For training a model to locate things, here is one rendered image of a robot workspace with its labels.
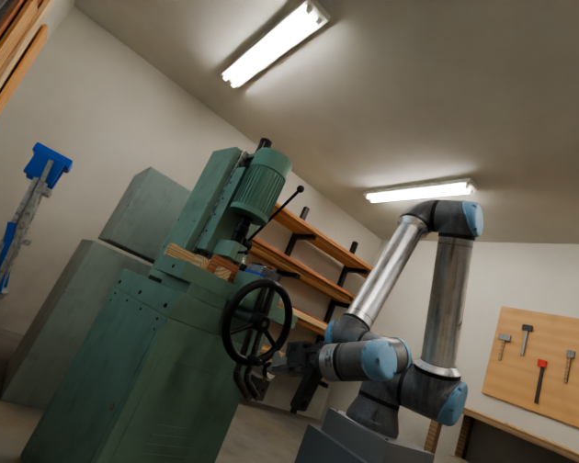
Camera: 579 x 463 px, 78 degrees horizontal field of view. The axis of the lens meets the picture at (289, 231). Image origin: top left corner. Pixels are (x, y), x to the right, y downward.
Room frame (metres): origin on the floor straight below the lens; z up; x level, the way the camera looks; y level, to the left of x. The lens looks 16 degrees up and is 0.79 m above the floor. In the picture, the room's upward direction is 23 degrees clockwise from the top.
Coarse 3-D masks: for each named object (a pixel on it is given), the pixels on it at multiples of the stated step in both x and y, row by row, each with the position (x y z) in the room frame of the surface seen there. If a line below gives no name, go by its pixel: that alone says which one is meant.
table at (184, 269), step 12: (168, 264) 1.30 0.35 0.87; (180, 264) 1.24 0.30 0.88; (192, 264) 1.22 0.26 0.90; (180, 276) 1.21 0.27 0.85; (192, 276) 1.24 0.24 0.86; (204, 276) 1.26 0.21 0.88; (216, 276) 1.29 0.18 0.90; (204, 288) 1.28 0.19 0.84; (216, 288) 1.31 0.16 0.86; (228, 288) 1.34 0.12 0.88; (252, 300) 1.30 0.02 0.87; (276, 312) 1.38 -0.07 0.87
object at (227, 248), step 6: (222, 240) 1.51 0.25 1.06; (228, 240) 1.48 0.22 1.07; (216, 246) 1.53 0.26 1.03; (222, 246) 1.49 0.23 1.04; (228, 246) 1.46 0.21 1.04; (234, 246) 1.44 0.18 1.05; (240, 246) 1.46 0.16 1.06; (216, 252) 1.51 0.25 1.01; (222, 252) 1.48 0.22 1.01; (228, 252) 1.45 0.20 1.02; (234, 252) 1.45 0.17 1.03; (228, 258) 1.49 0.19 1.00; (234, 258) 1.46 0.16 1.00; (240, 258) 1.47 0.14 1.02
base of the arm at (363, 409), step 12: (360, 396) 1.37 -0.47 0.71; (372, 396) 1.33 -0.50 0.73; (348, 408) 1.39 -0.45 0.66; (360, 408) 1.34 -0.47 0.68; (372, 408) 1.31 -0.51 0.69; (384, 408) 1.31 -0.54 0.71; (396, 408) 1.32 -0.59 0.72; (360, 420) 1.32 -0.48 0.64; (372, 420) 1.31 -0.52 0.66; (384, 420) 1.30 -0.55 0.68; (396, 420) 1.33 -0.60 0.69; (384, 432) 1.29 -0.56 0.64; (396, 432) 1.31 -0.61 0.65
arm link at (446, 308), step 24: (432, 216) 1.12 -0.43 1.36; (456, 216) 1.06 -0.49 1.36; (480, 216) 1.06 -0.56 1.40; (456, 240) 1.08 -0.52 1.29; (456, 264) 1.10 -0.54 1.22; (432, 288) 1.17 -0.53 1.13; (456, 288) 1.11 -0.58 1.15; (432, 312) 1.17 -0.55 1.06; (456, 312) 1.13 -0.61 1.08; (432, 336) 1.18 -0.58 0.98; (456, 336) 1.16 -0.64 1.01; (432, 360) 1.19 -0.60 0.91; (456, 360) 1.19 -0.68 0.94; (408, 384) 1.25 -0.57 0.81; (432, 384) 1.19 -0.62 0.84; (456, 384) 1.18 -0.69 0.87; (408, 408) 1.29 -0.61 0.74; (432, 408) 1.20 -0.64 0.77; (456, 408) 1.17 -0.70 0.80
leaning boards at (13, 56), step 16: (16, 0) 1.59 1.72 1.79; (32, 0) 1.65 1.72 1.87; (48, 0) 1.93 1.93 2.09; (16, 16) 1.67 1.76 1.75; (32, 16) 1.77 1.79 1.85; (0, 32) 1.63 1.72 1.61; (16, 32) 1.71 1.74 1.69; (32, 32) 2.00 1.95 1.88; (0, 48) 1.66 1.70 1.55; (16, 48) 1.94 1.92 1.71; (32, 48) 2.15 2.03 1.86; (0, 64) 1.79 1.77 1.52; (16, 64) 2.16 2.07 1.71; (0, 80) 1.98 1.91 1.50; (16, 80) 2.23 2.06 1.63; (0, 96) 2.16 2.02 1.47; (0, 112) 2.34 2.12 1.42
